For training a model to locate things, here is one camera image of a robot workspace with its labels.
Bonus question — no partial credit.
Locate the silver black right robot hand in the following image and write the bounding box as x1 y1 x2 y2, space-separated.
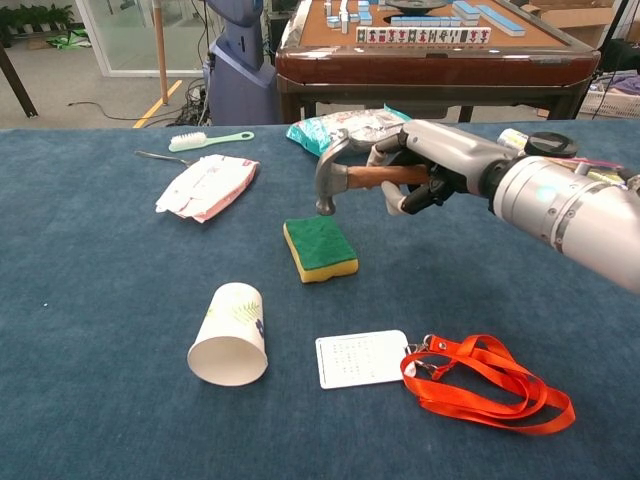
367 119 516 216

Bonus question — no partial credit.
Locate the wooden handle claw hammer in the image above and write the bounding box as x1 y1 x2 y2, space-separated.
314 128 431 217

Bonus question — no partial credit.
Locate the green and yellow sponge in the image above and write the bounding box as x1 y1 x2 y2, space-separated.
282 213 360 284

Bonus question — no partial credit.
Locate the dark wood mahjong table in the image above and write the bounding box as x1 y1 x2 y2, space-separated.
274 0 601 124

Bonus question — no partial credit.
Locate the glass jar with black lid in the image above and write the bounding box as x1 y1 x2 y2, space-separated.
523 131 580 161

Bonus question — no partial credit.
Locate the teal plastic package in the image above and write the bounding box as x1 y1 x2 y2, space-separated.
286 103 414 158

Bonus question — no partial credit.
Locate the white plastic basket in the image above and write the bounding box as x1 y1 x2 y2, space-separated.
579 82 640 120

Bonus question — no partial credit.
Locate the cardboard box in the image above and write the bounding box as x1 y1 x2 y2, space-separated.
519 0 621 49

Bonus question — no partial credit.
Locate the white badge card holder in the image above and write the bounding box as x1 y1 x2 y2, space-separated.
314 329 417 391

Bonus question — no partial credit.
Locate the white pink wipes pack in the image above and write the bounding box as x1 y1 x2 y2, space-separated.
155 154 261 224

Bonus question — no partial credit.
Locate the light green brush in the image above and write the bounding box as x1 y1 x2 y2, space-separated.
168 130 255 153

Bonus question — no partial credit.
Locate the white printed paper cup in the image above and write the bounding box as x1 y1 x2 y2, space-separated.
186 282 270 388

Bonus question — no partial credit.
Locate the metal spoon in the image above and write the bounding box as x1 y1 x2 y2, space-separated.
133 150 199 168

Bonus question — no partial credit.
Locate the wooden pole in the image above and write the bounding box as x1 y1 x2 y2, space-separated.
152 0 170 106

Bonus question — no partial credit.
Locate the green item on floor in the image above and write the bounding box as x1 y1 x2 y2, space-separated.
47 29 94 51

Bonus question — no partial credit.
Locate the row of potted plants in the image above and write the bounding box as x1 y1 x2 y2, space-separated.
0 3 75 34

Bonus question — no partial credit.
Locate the dark table leg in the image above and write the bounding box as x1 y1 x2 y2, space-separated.
0 42 40 120

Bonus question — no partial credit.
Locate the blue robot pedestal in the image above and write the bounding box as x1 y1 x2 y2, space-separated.
203 0 279 126

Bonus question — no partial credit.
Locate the orange lanyard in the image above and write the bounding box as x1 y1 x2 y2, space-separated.
400 333 577 436

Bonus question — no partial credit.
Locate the black floor cable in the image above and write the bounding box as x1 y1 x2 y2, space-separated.
67 101 201 124

